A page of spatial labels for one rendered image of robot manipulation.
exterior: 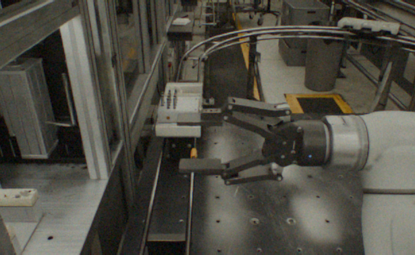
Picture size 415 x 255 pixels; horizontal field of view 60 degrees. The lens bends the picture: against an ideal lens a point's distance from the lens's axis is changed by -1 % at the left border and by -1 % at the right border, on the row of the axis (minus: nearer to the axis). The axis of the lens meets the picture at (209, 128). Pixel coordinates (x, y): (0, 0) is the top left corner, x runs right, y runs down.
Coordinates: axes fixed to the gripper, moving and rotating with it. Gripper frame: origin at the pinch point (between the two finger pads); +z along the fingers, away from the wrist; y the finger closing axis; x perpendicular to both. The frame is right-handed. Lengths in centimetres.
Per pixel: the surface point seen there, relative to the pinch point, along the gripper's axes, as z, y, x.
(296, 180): -32, -44, -48
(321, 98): -108, -111, -258
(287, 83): -84, -112, -298
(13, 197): 35.5, -14.7, -3.9
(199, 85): 2, -24, -83
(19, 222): 35.7, -20.7, -3.5
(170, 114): 10, -21, -51
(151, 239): 10.8, -31.4, -9.1
